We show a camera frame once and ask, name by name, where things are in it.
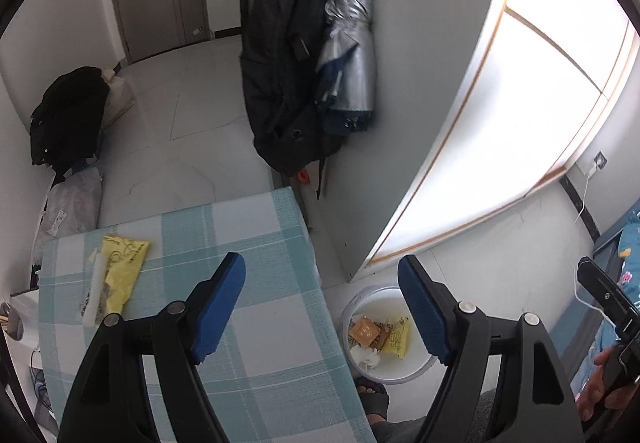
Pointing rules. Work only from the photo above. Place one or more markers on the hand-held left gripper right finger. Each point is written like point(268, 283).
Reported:
point(425, 313)

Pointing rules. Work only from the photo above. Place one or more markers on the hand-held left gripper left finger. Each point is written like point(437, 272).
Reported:
point(220, 308)

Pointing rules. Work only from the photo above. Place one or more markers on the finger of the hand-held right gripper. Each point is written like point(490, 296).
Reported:
point(607, 295)

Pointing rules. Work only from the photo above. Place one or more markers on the yellow clear bread wrapper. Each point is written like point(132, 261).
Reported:
point(397, 338)
point(122, 263)

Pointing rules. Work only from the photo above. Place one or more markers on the white plastic bin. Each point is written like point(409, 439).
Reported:
point(395, 375)

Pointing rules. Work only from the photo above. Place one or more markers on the white tissue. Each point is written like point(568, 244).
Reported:
point(365, 357)

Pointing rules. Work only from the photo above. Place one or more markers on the white gauze roll package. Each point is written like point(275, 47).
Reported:
point(95, 293)

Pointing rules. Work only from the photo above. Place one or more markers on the person's right hand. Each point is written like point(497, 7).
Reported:
point(595, 398)

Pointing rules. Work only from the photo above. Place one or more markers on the blue bed sheet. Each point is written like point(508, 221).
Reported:
point(630, 243)

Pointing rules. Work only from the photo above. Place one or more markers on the blue checked tablecloth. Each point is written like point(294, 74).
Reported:
point(280, 323)

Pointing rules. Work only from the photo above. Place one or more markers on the black slipper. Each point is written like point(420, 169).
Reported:
point(375, 405)

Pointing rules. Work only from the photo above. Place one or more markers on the orange plastic item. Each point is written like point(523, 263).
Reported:
point(303, 176)

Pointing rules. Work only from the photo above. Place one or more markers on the grey plastic bag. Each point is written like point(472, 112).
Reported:
point(75, 203)

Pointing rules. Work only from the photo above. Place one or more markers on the white box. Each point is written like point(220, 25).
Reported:
point(27, 308)

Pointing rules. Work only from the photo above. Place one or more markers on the bright window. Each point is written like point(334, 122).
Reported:
point(500, 123)

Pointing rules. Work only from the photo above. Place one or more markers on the grey cup with wooden sticks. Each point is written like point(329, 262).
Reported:
point(11, 320)

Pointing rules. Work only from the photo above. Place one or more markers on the white cloth bag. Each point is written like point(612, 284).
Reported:
point(120, 95)

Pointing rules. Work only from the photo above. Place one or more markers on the black backpack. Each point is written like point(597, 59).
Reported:
point(280, 73)

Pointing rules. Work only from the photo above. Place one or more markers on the black jacket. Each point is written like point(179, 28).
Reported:
point(65, 118)

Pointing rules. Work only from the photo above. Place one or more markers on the silver folded umbrella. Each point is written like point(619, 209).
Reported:
point(350, 73)

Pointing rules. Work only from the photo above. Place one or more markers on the wall socket with charger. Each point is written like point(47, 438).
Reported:
point(599, 160)

